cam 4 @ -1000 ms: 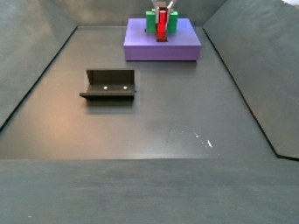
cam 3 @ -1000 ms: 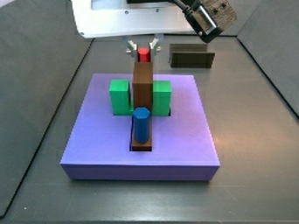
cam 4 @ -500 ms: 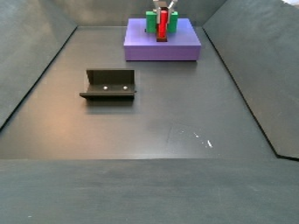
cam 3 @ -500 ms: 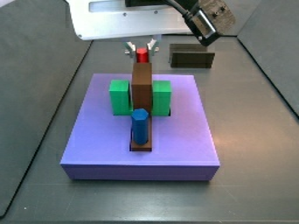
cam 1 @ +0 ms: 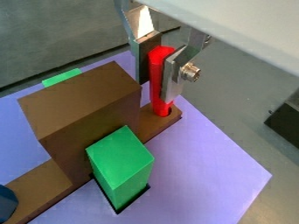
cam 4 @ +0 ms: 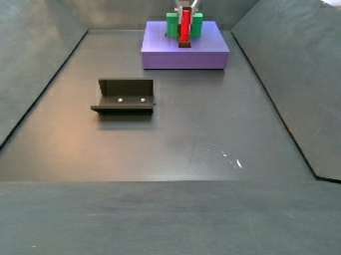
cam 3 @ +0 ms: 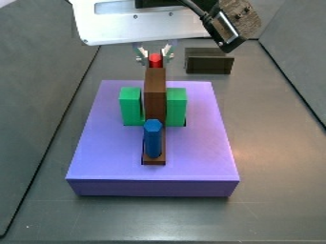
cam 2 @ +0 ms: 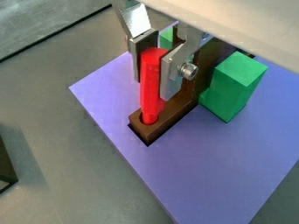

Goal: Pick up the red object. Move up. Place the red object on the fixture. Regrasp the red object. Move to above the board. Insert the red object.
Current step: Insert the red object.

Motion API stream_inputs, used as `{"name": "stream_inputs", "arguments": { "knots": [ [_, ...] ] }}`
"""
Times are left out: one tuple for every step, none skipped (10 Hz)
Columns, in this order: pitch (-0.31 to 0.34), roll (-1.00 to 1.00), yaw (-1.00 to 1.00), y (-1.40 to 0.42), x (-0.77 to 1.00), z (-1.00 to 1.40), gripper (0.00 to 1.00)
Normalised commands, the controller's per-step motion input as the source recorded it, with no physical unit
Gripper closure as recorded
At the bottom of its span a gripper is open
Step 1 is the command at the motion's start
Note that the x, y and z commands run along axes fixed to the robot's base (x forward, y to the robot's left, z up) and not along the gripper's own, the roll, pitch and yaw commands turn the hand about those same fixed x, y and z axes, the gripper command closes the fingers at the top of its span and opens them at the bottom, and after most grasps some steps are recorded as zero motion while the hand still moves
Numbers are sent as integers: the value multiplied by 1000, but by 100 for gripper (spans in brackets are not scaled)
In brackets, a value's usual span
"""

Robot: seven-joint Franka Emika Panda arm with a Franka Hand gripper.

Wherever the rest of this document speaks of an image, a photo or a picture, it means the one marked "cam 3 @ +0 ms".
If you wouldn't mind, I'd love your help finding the purple base board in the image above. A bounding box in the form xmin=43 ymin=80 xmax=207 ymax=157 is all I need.
xmin=66 ymin=79 xmax=241 ymax=197

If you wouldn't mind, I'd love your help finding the black camera cable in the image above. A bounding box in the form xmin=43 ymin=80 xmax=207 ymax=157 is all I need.
xmin=177 ymin=0 xmax=222 ymax=27

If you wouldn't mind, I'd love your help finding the green block right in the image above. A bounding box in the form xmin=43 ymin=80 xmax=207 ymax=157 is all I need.
xmin=166 ymin=88 xmax=187 ymax=127

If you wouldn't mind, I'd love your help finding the green block left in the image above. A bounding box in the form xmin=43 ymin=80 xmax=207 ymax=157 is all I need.
xmin=119 ymin=87 xmax=144 ymax=126

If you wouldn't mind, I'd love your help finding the brown L-shaped block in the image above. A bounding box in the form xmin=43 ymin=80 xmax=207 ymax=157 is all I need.
xmin=143 ymin=68 xmax=167 ymax=166

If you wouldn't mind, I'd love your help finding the black angle bracket holder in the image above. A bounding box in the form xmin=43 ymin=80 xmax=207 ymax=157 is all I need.
xmin=185 ymin=48 xmax=234 ymax=74

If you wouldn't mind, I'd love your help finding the green block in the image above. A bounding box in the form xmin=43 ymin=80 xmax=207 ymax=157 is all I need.
xmin=119 ymin=87 xmax=144 ymax=126
xmin=166 ymin=88 xmax=187 ymax=127

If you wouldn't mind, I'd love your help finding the blue hexagonal peg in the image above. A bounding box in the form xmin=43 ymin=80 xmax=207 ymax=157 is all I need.
xmin=144 ymin=119 xmax=163 ymax=158

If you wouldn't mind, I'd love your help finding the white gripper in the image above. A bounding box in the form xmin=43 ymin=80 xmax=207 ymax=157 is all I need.
xmin=68 ymin=0 xmax=209 ymax=66

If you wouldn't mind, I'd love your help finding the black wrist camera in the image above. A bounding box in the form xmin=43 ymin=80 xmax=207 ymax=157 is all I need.
xmin=205 ymin=0 xmax=261 ymax=53

